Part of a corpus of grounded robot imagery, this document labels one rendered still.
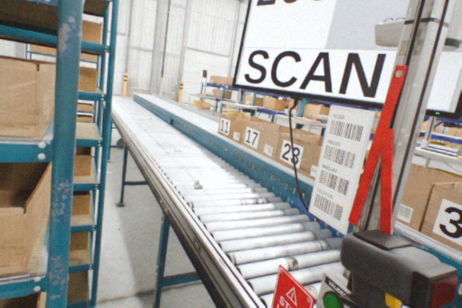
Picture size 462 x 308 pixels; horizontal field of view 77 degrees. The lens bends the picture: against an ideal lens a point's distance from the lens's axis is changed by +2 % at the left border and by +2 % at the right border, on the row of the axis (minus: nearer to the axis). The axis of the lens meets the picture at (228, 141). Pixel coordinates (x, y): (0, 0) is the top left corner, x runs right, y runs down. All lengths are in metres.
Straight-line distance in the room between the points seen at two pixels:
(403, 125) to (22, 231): 0.55
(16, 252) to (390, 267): 0.50
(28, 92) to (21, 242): 0.21
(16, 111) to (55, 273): 0.24
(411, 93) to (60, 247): 0.53
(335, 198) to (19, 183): 0.67
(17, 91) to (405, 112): 0.52
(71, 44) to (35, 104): 0.10
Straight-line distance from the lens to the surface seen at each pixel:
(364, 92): 0.60
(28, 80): 0.48
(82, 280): 1.88
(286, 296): 0.65
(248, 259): 0.98
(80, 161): 1.53
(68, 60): 0.43
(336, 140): 0.52
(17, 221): 0.52
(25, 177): 0.81
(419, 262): 0.41
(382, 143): 0.47
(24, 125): 0.49
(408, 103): 0.46
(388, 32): 0.61
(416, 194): 1.14
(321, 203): 0.54
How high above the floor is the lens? 1.25
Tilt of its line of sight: 10 degrees down
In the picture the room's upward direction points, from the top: 9 degrees clockwise
